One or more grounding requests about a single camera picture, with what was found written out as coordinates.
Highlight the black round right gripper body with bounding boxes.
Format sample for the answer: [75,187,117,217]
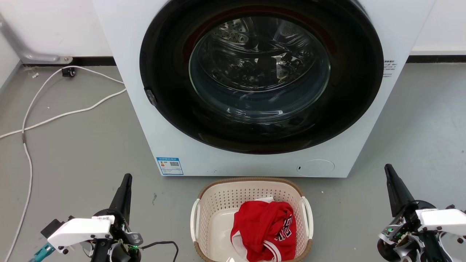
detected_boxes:
[377,200,445,262]

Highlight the black round left gripper body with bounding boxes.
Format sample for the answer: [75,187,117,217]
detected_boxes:
[92,209,143,262]

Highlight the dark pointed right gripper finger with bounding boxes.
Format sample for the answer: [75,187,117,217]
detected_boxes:
[384,164,416,218]

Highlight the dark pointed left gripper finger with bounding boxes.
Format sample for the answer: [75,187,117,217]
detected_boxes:
[109,174,133,223]

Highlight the beige plastic laundry basket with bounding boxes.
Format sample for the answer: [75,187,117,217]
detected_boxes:
[190,177,314,262]

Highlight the blue energy label sticker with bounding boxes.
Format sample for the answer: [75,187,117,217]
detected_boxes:
[156,157,184,176]

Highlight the round black washing machine door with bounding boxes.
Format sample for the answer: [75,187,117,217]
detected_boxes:
[139,0,384,155]

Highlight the red basketball jersey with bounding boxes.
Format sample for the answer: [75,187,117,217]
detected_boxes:
[230,197,297,262]

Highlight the white front-load washing machine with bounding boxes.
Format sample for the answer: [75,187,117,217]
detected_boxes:
[92,0,436,178]

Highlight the thin black left gripper cable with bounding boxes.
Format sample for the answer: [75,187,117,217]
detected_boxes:
[141,241,179,262]

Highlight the teal cable connector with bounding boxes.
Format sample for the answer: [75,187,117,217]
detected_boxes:
[29,243,56,262]

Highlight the long white power cable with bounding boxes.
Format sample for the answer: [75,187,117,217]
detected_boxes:
[0,88,127,139]

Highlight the grey wall pipe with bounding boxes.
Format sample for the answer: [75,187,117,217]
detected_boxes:
[0,14,73,64]

